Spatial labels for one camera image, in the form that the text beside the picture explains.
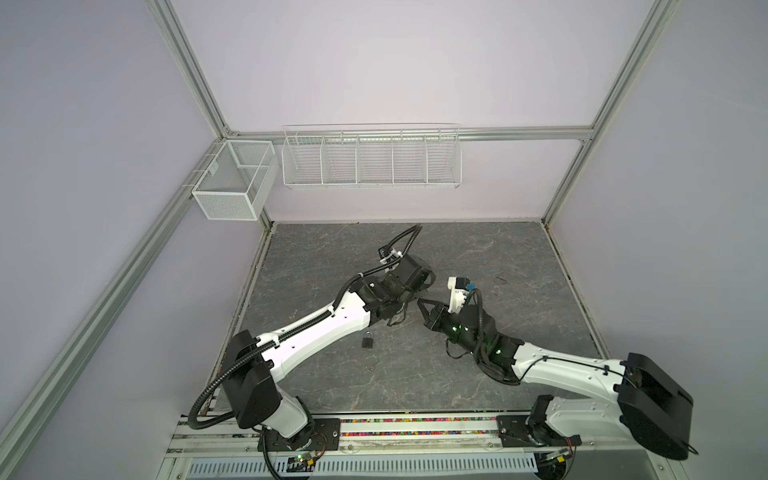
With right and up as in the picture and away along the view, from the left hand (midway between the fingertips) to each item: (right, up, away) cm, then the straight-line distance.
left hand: (418, 286), depth 77 cm
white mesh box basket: (-60, +33, +25) cm, 73 cm away
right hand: (0, -5, -1) cm, 5 cm away
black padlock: (-15, -18, +12) cm, 26 cm away
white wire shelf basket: (-14, +41, +22) cm, 48 cm away
